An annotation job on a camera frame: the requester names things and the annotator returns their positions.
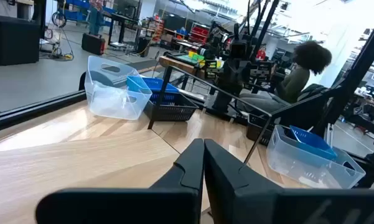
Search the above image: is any black plastic basket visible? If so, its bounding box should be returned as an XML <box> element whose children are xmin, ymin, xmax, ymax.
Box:
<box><xmin>246</xmin><ymin>113</ymin><xmax>274</xmax><ymax>146</ymax></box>
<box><xmin>143</xmin><ymin>91</ymin><xmax>199</xmax><ymax>122</ymax></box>

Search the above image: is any clear plastic basket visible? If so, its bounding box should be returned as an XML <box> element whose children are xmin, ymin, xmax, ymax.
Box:
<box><xmin>84</xmin><ymin>55</ymin><xmax>152</xmax><ymax>121</ymax></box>
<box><xmin>266</xmin><ymin>124</ymin><xmax>367</xmax><ymax>190</ymax></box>

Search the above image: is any black carry case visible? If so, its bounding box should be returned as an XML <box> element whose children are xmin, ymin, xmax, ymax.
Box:
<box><xmin>81</xmin><ymin>33</ymin><xmax>106</xmax><ymax>56</ymax></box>

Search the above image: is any red storage bin rack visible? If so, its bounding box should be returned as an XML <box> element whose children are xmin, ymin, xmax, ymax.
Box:
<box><xmin>189</xmin><ymin>26</ymin><xmax>209</xmax><ymax>43</ymax></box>

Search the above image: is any black chair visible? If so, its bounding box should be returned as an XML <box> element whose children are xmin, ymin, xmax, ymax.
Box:
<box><xmin>298</xmin><ymin>83</ymin><xmax>329</xmax><ymax>102</ymax></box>

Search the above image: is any black aluminium table frame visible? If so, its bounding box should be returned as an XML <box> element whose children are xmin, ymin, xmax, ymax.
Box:
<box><xmin>0</xmin><ymin>11</ymin><xmax>374</xmax><ymax>187</ymax></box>

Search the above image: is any black desk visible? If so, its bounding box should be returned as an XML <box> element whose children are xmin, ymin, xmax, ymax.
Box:
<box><xmin>107</xmin><ymin>12</ymin><xmax>141</xmax><ymax>45</ymax></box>

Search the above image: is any black station frame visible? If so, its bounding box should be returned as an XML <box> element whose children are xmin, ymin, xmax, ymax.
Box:
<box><xmin>248</xmin><ymin>0</ymin><xmax>281</xmax><ymax>54</ymax></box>

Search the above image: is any blue plastic basket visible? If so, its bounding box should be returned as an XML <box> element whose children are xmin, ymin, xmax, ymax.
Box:
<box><xmin>288</xmin><ymin>125</ymin><xmax>338</xmax><ymax>161</ymax></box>
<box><xmin>126</xmin><ymin>76</ymin><xmax>180</xmax><ymax>105</ymax></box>

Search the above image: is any wooden workbench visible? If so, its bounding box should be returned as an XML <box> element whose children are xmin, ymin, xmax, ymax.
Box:
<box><xmin>158</xmin><ymin>55</ymin><xmax>206</xmax><ymax>80</ymax></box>

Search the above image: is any black cabinet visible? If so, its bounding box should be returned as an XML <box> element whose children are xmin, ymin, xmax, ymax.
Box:
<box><xmin>0</xmin><ymin>14</ymin><xmax>40</xmax><ymax>66</ymax></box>

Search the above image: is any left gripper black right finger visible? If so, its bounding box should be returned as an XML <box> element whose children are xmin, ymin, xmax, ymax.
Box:
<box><xmin>204</xmin><ymin>139</ymin><xmax>374</xmax><ymax>224</ymax></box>

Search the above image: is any person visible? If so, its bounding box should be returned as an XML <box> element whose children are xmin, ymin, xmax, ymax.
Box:
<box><xmin>88</xmin><ymin>0</ymin><xmax>105</xmax><ymax>35</ymax></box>
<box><xmin>238</xmin><ymin>40</ymin><xmax>333</xmax><ymax>114</ymax></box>

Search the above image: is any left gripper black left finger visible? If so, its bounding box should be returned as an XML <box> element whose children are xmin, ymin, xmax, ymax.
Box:
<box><xmin>35</xmin><ymin>138</ymin><xmax>205</xmax><ymax>224</ymax></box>

